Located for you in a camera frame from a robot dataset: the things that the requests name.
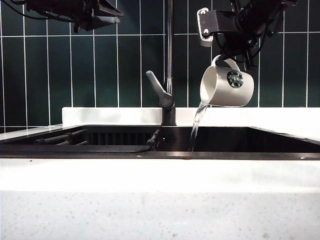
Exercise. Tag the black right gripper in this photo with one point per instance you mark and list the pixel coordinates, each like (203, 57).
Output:
(247, 30)

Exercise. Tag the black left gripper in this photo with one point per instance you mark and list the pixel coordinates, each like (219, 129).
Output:
(62, 6)

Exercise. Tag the white Starbucks ceramic mug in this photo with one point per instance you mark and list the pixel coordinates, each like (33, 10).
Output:
(232, 90)

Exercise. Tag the clear poured water stream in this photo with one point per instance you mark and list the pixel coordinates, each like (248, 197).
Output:
(197, 125)

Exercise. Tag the black kitchen sink basin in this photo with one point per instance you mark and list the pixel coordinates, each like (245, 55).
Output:
(250, 142)

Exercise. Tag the black sink drying rack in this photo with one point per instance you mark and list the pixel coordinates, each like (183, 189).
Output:
(62, 138)

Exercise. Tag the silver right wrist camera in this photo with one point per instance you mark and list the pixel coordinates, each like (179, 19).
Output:
(206, 27)

